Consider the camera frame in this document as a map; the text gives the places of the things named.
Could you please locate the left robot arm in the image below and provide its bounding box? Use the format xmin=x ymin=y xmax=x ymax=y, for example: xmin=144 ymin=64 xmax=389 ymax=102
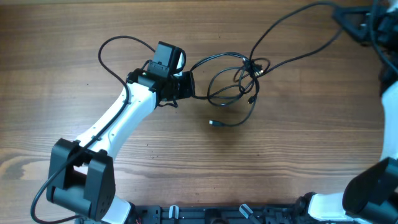
xmin=37 ymin=42 xmax=194 ymax=223

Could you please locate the left camera cable black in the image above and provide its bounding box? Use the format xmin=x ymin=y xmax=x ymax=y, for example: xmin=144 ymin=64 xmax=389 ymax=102
xmin=30 ymin=45 xmax=158 ymax=223

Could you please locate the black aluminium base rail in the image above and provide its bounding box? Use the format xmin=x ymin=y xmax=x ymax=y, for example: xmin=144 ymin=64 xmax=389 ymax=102
xmin=127 ymin=204 xmax=316 ymax=224

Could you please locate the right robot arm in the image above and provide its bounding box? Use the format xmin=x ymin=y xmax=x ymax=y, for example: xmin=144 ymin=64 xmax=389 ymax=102
xmin=289 ymin=1 xmax=397 ymax=223

